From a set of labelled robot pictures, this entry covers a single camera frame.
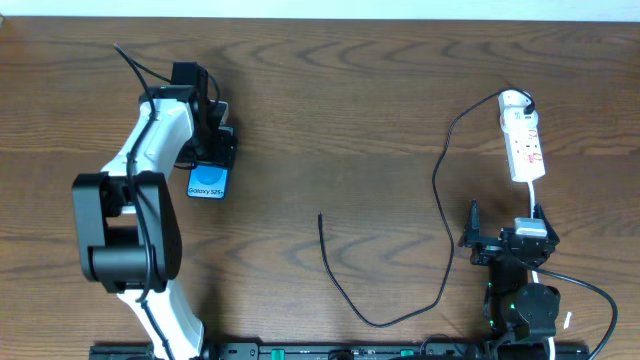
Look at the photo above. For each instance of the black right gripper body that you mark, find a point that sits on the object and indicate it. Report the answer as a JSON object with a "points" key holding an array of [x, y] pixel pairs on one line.
{"points": [[503, 240]]}

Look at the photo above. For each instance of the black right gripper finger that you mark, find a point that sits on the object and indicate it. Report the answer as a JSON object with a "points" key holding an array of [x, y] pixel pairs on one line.
{"points": [[539, 214], [472, 226]]}

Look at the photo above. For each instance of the small white paper scrap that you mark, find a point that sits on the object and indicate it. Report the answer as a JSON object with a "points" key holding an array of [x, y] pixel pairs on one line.
{"points": [[567, 320]]}

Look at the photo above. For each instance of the blue Galaxy smartphone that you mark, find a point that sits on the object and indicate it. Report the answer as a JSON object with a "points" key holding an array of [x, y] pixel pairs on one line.
{"points": [[208, 182]]}

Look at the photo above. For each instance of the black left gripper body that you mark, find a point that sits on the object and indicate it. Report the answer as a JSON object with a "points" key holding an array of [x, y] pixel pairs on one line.
{"points": [[223, 150]]}

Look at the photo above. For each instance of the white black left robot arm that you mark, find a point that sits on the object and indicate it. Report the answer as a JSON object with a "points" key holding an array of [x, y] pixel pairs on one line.
{"points": [[128, 235]]}

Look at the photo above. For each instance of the white power strip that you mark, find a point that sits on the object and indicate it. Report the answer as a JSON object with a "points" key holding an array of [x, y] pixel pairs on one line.
{"points": [[519, 121]]}

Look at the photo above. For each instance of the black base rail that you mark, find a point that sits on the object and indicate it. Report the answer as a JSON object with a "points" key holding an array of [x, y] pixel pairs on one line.
{"points": [[437, 350]]}

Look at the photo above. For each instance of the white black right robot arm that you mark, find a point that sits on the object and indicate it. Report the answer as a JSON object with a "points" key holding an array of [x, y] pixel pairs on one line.
{"points": [[519, 310]]}

